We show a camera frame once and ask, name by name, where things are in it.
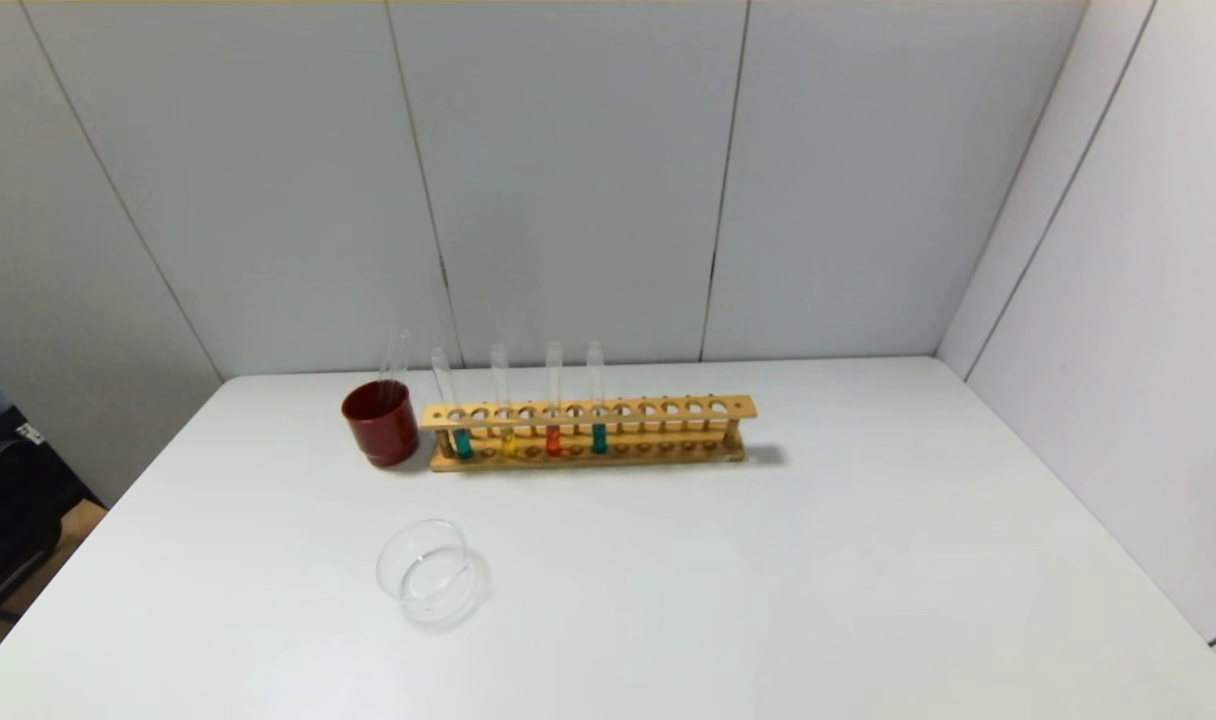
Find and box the yellow pigment test tube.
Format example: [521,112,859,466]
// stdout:
[490,343,519,459]

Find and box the blue pigment test tube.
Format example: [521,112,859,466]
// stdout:
[431,347,475,461]

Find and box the wooden test tube rack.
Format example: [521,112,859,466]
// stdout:
[420,394,759,473]

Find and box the green pigment test tube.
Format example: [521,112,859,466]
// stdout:
[586,340,609,456]

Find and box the red pigment test tube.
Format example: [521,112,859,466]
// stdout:
[545,341,564,458]

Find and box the dark red plastic cup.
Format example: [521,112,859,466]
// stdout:
[341,380,421,468]

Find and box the clear glass beaker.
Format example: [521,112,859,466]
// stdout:
[375,518,491,629]

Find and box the black chair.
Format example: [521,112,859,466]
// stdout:
[0,405,104,626]

